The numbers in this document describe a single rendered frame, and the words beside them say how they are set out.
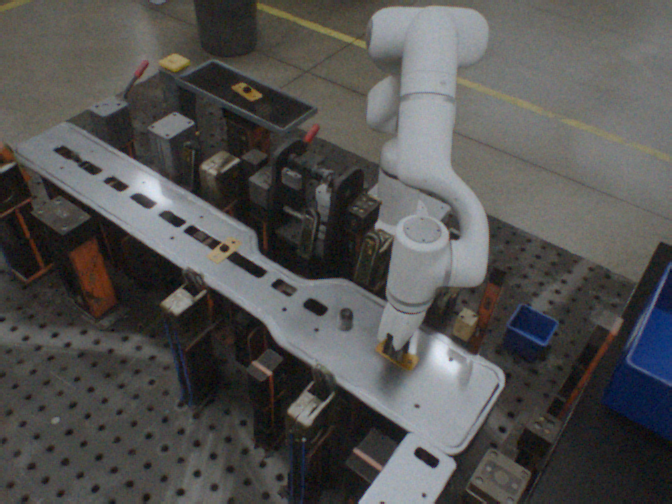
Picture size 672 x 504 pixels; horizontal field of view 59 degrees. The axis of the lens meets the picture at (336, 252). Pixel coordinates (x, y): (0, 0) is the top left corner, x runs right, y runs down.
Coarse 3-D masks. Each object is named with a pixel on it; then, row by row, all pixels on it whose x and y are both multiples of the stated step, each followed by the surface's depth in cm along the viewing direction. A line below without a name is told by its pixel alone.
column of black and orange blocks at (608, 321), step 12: (600, 324) 101; (612, 324) 101; (600, 336) 102; (612, 336) 101; (588, 348) 106; (600, 348) 104; (576, 360) 110; (588, 360) 107; (576, 372) 111; (588, 372) 109; (564, 384) 115; (576, 384) 113; (564, 396) 117; (576, 396) 114; (552, 408) 121; (564, 408) 118
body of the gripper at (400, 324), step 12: (384, 312) 105; (396, 312) 103; (408, 312) 103; (420, 312) 103; (384, 324) 106; (396, 324) 104; (408, 324) 105; (384, 336) 108; (396, 336) 106; (408, 336) 109; (396, 348) 108
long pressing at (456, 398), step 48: (48, 144) 161; (96, 144) 162; (96, 192) 148; (144, 192) 149; (144, 240) 138; (192, 240) 138; (240, 240) 139; (240, 288) 129; (336, 288) 130; (288, 336) 121; (336, 336) 121; (432, 336) 122; (384, 384) 114; (432, 384) 114; (480, 384) 115; (432, 432) 107
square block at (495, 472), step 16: (480, 464) 98; (496, 464) 97; (512, 464) 98; (480, 480) 96; (496, 480) 96; (512, 480) 96; (528, 480) 96; (464, 496) 99; (480, 496) 96; (496, 496) 94; (512, 496) 94
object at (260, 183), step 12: (264, 168) 146; (252, 180) 142; (264, 180) 142; (252, 192) 145; (264, 192) 142; (252, 204) 148; (264, 204) 144; (264, 216) 147; (264, 228) 152; (264, 240) 155; (264, 252) 158
